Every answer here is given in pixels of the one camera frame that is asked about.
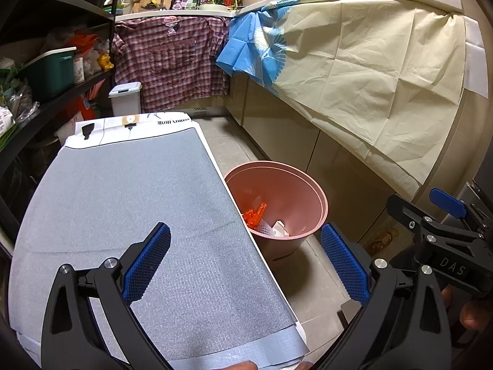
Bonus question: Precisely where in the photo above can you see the red plaid shirt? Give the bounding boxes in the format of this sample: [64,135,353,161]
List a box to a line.
[112,14,232,113]

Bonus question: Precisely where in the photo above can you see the cream and blue tablecloth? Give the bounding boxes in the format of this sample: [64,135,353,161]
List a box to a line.
[216,0,468,197]

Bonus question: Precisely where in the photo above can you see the beige base cabinets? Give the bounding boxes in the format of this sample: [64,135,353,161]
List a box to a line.
[225,73,474,255]

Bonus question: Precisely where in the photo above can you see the black shelf rack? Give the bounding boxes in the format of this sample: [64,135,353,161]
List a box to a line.
[0,0,128,240]

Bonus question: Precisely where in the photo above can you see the red plastic bag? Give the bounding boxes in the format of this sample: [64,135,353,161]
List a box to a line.
[242,201,268,230]

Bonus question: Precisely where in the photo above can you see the person's right hand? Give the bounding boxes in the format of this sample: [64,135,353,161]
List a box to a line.
[441,283,493,334]

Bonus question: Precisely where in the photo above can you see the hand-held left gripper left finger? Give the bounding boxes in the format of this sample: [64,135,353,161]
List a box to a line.
[40,222,172,370]

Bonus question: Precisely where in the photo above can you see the green and white food bag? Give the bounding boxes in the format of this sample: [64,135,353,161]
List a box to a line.
[0,67,20,143]

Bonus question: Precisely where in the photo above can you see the person's left hand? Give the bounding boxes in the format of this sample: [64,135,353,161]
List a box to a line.
[208,360,316,370]

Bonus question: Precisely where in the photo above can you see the white lidded bin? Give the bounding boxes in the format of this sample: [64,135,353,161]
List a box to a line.
[108,82,142,117]

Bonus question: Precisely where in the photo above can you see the red bag on shelf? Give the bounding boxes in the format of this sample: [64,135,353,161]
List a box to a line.
[69,33,99,52]

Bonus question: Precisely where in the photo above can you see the orange bag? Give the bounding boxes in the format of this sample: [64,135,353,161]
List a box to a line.
[71,83,106,124]

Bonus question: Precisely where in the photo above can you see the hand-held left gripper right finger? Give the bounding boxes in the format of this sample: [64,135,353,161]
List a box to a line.
[320,223,453,370]

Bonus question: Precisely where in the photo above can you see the green storage box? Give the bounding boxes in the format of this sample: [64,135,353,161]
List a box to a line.
[19,46,78,103]

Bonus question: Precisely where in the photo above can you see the pink plastic bucket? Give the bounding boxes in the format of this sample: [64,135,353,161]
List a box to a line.
[224,161,329,262]

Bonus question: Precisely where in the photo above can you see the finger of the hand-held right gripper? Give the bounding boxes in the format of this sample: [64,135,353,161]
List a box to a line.
[386,195,436,236]
[429,188,486,232]

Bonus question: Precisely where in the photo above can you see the white paper sheet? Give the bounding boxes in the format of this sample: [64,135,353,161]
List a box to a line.
[464,17,489,99]

